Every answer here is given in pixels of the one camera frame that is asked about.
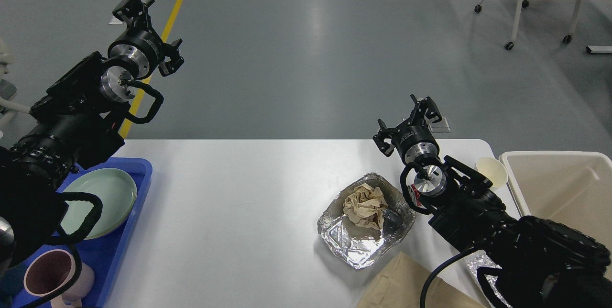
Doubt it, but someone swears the pink mug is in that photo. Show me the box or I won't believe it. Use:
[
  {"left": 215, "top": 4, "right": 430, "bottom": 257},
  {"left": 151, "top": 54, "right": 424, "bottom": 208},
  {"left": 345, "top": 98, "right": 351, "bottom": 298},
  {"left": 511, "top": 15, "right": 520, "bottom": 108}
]
[{"left": 23, "top": 249, "right": 95, "bottom": 308}]

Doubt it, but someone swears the aluminium foil tray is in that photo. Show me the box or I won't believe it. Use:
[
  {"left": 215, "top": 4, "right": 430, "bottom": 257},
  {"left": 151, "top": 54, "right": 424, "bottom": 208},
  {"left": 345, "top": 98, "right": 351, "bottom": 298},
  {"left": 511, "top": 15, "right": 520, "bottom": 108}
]
[{"left": 317, "top": 173, "right": 416, "bottom": 270}]

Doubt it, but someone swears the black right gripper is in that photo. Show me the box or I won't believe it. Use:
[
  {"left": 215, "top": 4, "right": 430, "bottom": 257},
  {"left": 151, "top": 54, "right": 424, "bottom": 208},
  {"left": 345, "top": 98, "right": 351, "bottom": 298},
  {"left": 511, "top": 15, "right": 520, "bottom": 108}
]
[{"left": 373, "top": 94, "right": 443, "bottom": 164}]

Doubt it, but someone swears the mint green plate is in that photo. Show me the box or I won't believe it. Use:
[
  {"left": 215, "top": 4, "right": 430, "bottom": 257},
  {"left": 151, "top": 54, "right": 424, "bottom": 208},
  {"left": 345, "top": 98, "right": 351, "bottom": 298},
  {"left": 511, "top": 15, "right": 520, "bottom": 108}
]
[{"left": 63, "top": 168, "right": 137, "bottom": 240}]

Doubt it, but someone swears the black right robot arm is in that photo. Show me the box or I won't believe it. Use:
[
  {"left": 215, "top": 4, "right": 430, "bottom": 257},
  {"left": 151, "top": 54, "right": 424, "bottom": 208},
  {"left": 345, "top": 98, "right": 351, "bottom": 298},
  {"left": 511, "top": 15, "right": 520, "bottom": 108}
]
[{"left": 373, "top": 96, "right": 612, "bottom": 308}]

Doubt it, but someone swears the brown paper bag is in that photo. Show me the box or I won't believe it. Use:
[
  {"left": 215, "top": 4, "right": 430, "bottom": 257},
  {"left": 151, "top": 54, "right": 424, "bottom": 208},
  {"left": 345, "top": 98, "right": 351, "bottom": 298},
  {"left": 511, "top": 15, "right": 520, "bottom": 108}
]
[{"left": 356, "top": 252, "right": 483, "bottom": 308}]

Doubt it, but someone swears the crumpled brown paper ball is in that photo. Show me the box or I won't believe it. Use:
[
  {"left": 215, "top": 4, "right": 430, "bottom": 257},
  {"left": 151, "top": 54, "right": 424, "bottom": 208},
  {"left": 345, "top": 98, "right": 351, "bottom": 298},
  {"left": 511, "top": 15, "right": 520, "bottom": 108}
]
[{"left": 342, "top": 183, "right": 389, "bottom": 231}]

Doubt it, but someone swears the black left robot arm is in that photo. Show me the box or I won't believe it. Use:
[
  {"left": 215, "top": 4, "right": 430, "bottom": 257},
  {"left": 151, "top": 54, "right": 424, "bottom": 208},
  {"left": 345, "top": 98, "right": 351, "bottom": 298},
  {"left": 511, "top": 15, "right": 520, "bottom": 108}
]
[{"left": 1, "top": 0, "right": 184, "bottom": 308}]

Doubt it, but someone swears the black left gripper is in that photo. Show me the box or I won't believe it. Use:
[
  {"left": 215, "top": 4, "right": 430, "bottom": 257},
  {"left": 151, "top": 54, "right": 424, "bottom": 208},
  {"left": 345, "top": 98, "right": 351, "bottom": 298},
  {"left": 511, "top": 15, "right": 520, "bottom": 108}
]
[{"left": 107, "top": 0, "right": 185, "bottom": 79}]

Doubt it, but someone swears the metal floor plate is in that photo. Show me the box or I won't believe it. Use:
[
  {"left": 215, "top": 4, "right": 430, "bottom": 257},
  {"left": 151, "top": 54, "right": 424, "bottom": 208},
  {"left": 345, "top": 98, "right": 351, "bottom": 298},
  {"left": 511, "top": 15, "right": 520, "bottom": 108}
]
[{"left": 428, "top": 118, "right": 452, "bottom": 133}]

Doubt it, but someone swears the white floor marker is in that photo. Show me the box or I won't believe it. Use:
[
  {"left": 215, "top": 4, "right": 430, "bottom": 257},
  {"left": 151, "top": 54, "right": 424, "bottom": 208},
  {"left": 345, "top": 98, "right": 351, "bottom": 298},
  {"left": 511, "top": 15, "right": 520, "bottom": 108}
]
[{"left": 109, "top": 16, "right": 125, "bottom": 25}]

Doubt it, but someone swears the white chair left background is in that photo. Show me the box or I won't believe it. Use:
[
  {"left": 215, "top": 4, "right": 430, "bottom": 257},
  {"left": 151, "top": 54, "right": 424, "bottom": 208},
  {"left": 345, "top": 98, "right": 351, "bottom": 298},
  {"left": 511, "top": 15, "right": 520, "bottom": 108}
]
[{"left": 0, "top": 38, "right": 31, "bottom": 128}]

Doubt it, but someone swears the beige plastic bin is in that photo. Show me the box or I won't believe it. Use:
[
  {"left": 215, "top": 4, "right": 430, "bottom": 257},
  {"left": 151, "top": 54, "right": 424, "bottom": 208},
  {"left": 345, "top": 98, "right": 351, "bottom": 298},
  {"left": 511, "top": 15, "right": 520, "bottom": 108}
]
[{"left": 499, "top": 151, "right": 612, "bottom": 248}]

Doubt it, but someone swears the white bar on floor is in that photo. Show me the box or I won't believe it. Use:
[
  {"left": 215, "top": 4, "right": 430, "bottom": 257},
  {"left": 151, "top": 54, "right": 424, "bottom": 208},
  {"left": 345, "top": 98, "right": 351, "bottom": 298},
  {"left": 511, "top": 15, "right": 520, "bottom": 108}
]
[{"left": 586, "top": 45, "right": 612, "bottom": 55}]

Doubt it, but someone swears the cream paper cup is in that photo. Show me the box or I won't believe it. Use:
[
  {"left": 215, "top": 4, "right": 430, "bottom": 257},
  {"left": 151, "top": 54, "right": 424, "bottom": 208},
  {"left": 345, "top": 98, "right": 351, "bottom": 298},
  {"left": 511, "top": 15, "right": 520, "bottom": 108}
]
[{"left": 476, "top": 157, "right": 508, "bottom": 192}]

